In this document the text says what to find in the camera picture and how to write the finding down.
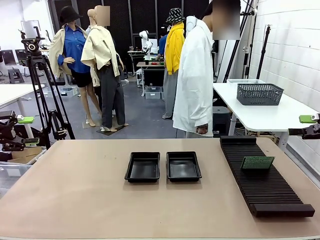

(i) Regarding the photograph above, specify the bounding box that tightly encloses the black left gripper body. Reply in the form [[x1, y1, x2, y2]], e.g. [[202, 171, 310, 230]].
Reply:
[[0, 124, 15, 141]]

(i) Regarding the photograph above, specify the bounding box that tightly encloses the green circuit board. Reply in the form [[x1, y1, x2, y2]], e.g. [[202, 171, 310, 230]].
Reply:
[[240, 156, 276, 170]]

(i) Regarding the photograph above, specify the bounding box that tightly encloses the person's right forearm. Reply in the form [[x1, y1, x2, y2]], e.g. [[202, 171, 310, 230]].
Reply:
[[191, 87, 214, 125]]

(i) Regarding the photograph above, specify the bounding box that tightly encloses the black plastic ESD tray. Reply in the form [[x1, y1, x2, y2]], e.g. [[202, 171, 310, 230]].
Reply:
[[124, 151, 161, 183], [166, 151, 203, 183]]

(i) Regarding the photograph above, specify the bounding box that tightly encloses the person's right hand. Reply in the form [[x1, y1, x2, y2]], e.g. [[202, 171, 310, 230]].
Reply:
[[195, 122, 210, 135]]

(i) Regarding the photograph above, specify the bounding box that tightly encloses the brown cardboard box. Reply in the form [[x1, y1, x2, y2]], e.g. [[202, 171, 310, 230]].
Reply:
[[7, 146, 43, 165]]

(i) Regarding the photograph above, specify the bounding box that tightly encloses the white table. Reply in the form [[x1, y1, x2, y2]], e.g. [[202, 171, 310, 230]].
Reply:
[[212, 82, 320, 151], [0, 83, 46, 138]]

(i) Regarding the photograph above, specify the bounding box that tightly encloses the clear plastic bin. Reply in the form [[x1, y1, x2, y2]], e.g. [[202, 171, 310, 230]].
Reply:
[[0, 161, 33, 198]]

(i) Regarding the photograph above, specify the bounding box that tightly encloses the grey plastic basket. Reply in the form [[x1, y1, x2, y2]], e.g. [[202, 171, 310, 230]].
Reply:
[[236, 83, 285, 106]]

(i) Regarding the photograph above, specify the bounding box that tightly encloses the black slotted board rack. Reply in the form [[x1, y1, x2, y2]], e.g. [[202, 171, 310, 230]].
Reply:
[[219, 135, 316, 218]]

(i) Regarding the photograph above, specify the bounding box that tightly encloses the clear plastic box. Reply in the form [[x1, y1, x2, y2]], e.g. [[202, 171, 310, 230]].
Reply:
[[226, 78, 266, 85]]

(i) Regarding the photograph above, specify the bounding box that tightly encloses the black light stand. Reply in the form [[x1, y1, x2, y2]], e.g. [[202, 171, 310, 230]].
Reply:
[[256, 24, 273, 81]]

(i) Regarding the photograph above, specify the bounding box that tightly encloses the black plastic stool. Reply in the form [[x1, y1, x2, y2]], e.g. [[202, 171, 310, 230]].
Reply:
[[212, 106, 232, 137]]

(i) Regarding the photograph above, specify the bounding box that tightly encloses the mannequin with blue shirt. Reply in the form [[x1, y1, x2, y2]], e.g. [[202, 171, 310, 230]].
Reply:
[[48, 6, 98, 127]]

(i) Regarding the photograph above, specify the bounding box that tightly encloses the mannequin with cream jacket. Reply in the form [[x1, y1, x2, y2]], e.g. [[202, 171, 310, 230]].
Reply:
[[81, 8, 130, 133]]

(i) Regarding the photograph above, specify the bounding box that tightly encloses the black brimmed hat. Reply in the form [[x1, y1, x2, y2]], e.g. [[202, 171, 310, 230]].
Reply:
[[59, 6, 84, 27]]

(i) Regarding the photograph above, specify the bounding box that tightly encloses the person in white coat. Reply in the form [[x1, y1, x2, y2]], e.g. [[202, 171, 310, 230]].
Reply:
[[172, 0, 242, 139]]

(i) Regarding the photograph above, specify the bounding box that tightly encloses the clear storage bin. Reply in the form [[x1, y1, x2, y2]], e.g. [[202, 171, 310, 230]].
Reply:
[[144, 86, 163, 100]]

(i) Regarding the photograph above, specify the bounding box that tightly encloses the grey workbench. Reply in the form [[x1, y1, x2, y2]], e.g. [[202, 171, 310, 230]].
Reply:
[[136, 61, 166, 97]]

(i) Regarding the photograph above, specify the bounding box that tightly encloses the mannequin with yellow hoodie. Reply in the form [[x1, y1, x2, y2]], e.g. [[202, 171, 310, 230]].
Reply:
[[162, 7, 187, 120]]

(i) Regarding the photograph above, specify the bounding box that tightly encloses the patterned bucket hat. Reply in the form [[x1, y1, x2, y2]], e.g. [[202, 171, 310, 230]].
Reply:
[[165, 7, 186, 24]]

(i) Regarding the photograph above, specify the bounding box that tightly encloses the black camera tripod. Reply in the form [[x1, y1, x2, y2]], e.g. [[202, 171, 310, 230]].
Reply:
[[21, 26, 76, 149]]

